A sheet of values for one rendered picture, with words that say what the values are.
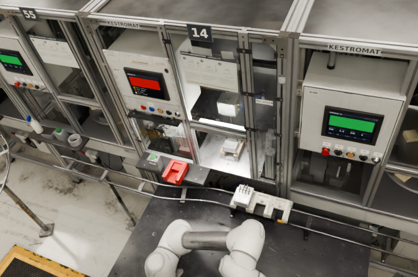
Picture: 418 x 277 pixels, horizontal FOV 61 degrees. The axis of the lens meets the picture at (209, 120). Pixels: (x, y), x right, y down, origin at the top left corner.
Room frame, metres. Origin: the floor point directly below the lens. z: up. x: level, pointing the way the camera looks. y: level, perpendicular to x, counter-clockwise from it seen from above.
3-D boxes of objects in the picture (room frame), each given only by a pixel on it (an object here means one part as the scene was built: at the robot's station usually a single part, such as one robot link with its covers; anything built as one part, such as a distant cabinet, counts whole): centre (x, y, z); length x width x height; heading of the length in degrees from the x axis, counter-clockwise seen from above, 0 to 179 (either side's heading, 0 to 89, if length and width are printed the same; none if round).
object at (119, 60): (1.72, 0.27, 1.60); 0.42 x 0.29 x 0.46; 60
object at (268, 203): (1.15, -0.22, 0.84); 0.36 x 0.14 x 0.10; 60
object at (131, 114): (1.60, 0.34, 1.37); 0.36 x 0.04 x 0.04; 60
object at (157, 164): (1.57, 0.42, 0.97); 0.08 x 0.08 x 0.12; 60
